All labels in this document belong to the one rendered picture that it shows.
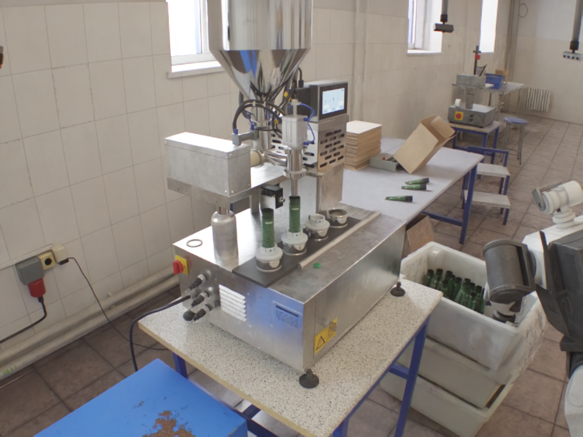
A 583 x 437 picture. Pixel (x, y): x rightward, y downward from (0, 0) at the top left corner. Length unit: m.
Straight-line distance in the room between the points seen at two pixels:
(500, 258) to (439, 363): 0.85
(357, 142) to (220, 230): 1.75
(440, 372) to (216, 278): 1.11
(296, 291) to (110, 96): 1.69
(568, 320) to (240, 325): 0.89
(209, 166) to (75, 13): 1.44
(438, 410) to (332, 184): 1.17
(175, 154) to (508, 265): 0.93
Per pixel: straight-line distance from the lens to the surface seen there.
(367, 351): 1.33
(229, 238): 1.19
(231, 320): 1.28
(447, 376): 1.96
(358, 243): 1.31
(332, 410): 1.16
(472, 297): 1.95
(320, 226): 1.28
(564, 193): 1.28
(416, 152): 2.81
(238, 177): 1.11
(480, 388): 1.90
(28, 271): 2.38
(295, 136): 1.08
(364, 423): 2.11
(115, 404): 1.45
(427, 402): 2.11
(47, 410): 2.40
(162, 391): 1.45
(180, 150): 1.21
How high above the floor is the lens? 1.62
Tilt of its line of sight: 24 degrees down
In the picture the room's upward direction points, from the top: straight up
